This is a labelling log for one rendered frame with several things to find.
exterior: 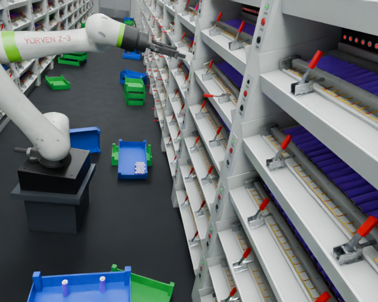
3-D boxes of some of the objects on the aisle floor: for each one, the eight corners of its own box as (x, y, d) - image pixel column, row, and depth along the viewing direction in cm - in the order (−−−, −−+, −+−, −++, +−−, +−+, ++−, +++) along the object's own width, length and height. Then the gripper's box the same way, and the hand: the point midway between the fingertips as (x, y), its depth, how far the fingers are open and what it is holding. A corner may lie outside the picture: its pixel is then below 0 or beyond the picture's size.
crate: (90, 314, 121) (90, 302, 117) (113, 274, 138) (113, 263, 134) (159, 337, 117) (161, 326, 113) (173, 293, 134) (174, 282, 130)
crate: (146, 178, 208) (147, 172, 202) (117, 178, 203) (117, 172, 197) (145, 146, 226) (146, 139, 219) (119, 145, 221) (119, 138, 215)
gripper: (134, 45, 123) (186, 62, 131) (135, 54, 110) (192, 71, 117) (138, 27, 120) (191, 45, 127) (140, 34, 107) (199, 53, 114)
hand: (184, 55), depth 121 cm, fingers open, 3 cm apart
